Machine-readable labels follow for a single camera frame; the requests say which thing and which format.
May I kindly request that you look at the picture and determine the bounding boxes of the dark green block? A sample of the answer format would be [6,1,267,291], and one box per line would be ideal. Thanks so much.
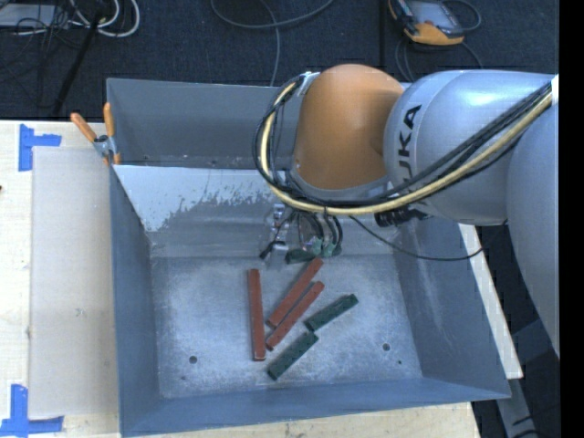
[285,247,318,265]
[304,293,360,332]
[266,330,320,381]

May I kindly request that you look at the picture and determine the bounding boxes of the red-brown flat block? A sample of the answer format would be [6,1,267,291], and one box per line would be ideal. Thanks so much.
[246,268,267,362]
[266,256,325,329]
[264,280,326,351]

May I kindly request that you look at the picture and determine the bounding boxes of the grey metal bin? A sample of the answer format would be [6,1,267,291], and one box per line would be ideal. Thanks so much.
[105,78,513,438]

